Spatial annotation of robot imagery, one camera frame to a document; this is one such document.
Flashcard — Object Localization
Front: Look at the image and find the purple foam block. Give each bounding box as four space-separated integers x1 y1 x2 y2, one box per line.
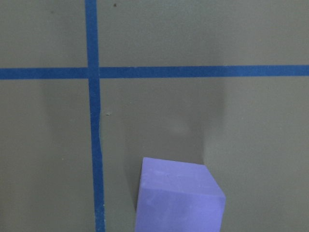
135 157 225 232

